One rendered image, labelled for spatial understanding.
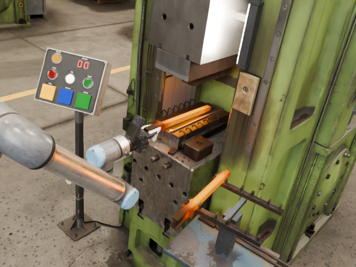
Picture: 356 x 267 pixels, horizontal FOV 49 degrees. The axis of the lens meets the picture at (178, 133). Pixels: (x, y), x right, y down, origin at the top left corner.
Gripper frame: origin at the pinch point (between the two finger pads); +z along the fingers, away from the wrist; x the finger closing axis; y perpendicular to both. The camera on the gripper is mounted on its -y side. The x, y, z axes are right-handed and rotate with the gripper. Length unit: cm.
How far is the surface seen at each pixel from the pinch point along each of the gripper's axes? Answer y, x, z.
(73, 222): 98, -58, -6
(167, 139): 9.7, 0.7, 7.5
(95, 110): 6.4, -37.4, -6.0
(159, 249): 83, 4, 9
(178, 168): 16.3, 14.4, 1.5
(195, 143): 6.4, 14.5, 11.0
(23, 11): 84, -459, 189
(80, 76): -7, -51, -5
